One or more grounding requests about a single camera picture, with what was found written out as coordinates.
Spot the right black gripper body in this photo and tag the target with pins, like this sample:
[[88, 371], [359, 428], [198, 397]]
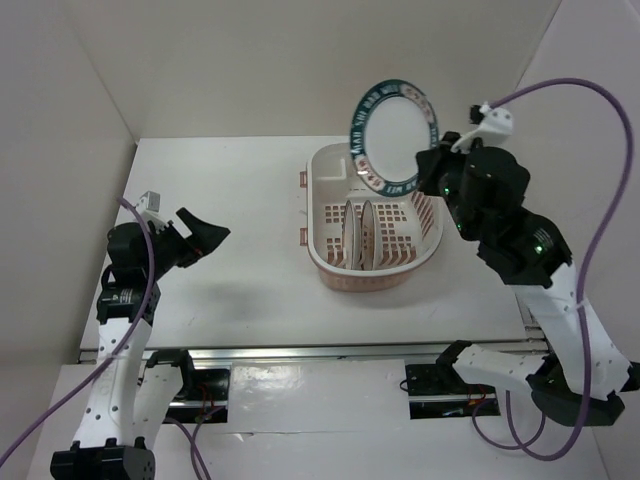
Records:
[[448, 172]]

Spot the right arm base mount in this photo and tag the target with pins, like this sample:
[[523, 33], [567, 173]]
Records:
[[436, 393]]

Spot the white orange plastic dish rack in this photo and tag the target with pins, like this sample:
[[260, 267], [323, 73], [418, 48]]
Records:
[[411, 227]]

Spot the white plate orange sunburst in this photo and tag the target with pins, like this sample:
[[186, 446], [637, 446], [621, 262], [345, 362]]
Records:
[[370, 237]]

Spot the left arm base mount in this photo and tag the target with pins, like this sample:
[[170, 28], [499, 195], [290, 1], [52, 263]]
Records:
[[206, 401]]

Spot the aluminium rail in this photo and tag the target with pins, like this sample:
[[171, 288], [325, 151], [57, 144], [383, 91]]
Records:
[[410, 353], [480, 156]]

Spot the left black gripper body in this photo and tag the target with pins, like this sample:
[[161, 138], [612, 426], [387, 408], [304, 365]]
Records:
[[170, 248]]

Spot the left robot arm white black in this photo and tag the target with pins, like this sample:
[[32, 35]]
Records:
[[129, 393]]

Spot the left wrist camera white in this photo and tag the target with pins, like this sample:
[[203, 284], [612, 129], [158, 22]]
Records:
[[148, 206]]

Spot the white plate dark teal rim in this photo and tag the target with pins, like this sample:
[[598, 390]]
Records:
[[392, 122]]

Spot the aluminium rail front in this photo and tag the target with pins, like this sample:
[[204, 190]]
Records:
[[410, 353]]

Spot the aluminium rail right side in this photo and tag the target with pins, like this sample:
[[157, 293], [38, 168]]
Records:
[[480, 156]]

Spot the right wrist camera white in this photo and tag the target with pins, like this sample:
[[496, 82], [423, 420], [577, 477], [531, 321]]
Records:
[[492, 127]]

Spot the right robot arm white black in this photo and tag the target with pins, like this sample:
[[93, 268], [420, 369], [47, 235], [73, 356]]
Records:
[[483, 190]]

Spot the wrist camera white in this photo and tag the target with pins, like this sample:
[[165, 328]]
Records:
[[148, 206], [492, 127]]

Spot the white plate red characters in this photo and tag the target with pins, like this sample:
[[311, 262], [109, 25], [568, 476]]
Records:
[[351, 237]]

